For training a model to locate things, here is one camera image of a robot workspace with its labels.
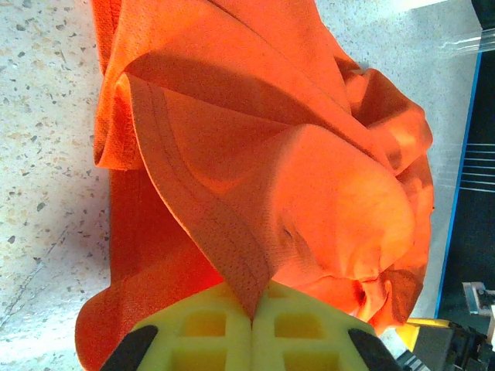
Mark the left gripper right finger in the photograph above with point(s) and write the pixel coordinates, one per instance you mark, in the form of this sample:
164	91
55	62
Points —
267	348

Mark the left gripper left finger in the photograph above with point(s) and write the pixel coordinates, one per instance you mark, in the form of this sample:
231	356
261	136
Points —
236	348

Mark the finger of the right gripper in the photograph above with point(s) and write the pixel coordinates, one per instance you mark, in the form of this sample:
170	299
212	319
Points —
425	324

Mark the orange t-shirt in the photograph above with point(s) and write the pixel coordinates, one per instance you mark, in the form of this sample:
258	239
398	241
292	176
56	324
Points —
270	154

